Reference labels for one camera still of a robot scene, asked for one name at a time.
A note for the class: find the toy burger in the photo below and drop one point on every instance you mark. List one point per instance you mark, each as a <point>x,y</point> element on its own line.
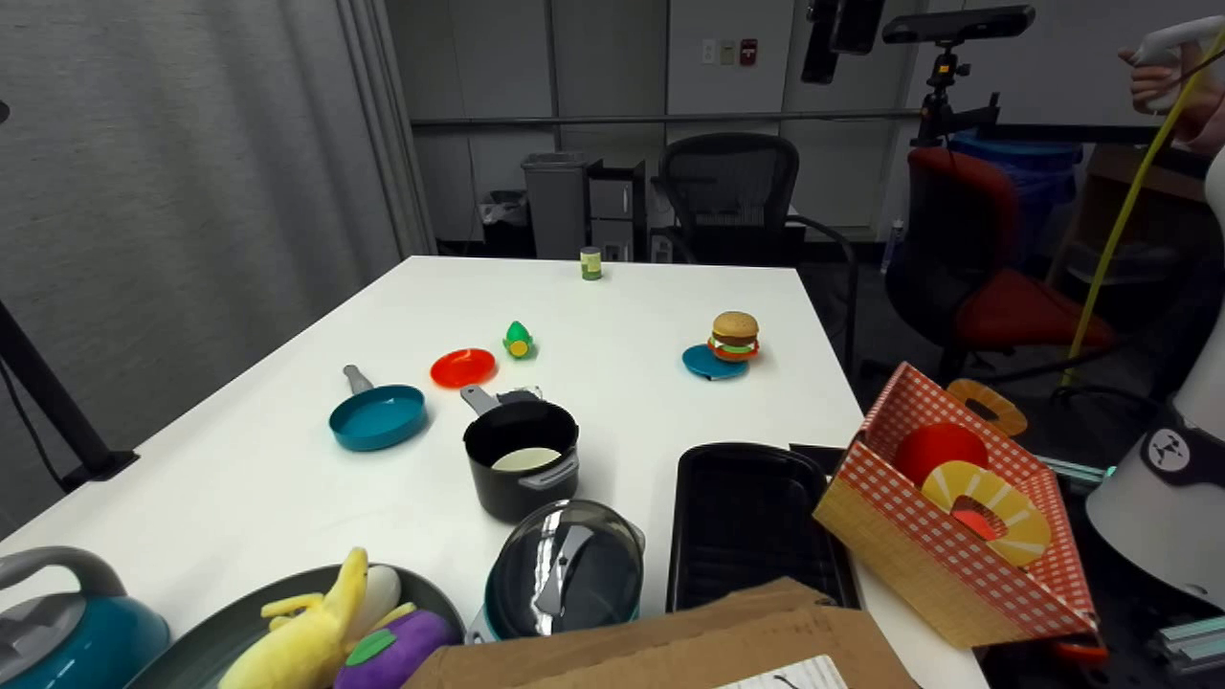
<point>733,338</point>

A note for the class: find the black pot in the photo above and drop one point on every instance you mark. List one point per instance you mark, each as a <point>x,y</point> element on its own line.
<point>523,452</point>

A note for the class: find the toy corn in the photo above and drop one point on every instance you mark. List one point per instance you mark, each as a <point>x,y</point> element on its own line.
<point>520,344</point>

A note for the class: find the orange plate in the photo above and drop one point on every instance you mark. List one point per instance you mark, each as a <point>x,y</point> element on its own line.
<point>466,368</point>

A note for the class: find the yellow plush banana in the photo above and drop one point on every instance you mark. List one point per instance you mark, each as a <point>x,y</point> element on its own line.
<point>304,641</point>

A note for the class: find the black tripod leg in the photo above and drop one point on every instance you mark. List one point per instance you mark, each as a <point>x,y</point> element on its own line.
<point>34,381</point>

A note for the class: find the brown cardboard box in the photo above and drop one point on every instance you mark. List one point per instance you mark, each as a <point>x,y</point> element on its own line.
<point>775,636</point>

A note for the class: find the black camera tripod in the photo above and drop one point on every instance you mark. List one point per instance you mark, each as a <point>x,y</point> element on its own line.
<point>946,34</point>

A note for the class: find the black baking tray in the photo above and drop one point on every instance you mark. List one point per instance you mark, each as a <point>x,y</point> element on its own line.
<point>743,518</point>

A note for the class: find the small teal plate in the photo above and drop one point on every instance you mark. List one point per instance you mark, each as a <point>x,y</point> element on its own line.
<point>700,360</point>

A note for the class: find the small green cube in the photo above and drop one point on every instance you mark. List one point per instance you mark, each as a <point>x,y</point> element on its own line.
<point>593,267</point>

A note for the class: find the dark grey plate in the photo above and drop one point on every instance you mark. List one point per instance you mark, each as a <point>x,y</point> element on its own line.
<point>205,654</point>

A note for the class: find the glass pot lid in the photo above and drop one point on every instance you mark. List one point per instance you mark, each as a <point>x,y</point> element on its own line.
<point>565,569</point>

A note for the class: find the purple plush eggplant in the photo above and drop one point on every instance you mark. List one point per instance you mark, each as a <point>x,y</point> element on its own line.
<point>395,650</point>

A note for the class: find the teal kettle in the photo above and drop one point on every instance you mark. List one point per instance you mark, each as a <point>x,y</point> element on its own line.
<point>89,636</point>

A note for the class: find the red checkered basket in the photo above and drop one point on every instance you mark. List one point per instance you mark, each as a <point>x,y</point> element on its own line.
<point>981,552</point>

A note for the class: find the teal frying pan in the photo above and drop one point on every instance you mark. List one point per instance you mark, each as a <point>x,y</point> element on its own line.
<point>378,416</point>

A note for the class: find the black office chair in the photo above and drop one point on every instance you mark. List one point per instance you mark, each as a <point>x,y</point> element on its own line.
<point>733,203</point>

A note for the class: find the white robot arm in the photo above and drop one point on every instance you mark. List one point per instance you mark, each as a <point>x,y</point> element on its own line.
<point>1166,503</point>

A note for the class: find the red office chair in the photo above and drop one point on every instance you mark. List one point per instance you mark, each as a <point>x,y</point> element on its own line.
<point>956,273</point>

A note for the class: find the grey trash bin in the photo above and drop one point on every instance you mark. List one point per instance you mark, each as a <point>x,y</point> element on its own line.
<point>558,201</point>

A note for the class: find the red toy tomato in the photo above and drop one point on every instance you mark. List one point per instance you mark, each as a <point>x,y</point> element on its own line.
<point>935,446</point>

